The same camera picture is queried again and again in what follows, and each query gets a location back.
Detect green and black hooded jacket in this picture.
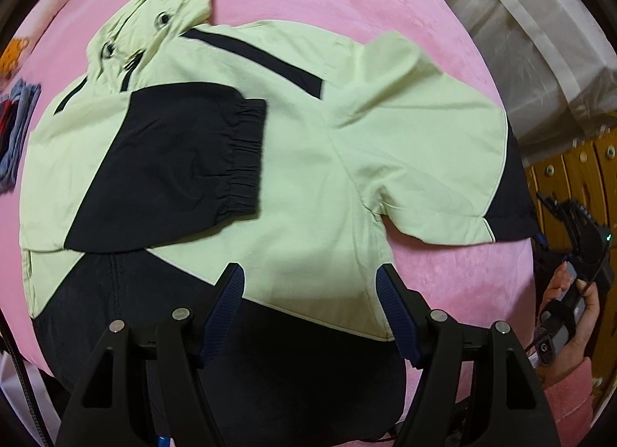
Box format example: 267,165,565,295
20,0,538,446

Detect person's right hand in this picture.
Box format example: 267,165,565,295
533,260,602,387

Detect cream lace covered furniture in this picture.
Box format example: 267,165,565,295
445,0,616,162

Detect folded blue jeans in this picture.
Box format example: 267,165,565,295
1,79,41,193

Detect folded navy red garment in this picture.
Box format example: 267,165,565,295
0,99,18,159

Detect pink plush bed blanket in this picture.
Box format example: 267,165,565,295
20,0,533,338

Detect rolled bear print quilt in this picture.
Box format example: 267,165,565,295
1,0,68,90

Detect black cable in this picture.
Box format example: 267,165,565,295
0,311,55,447

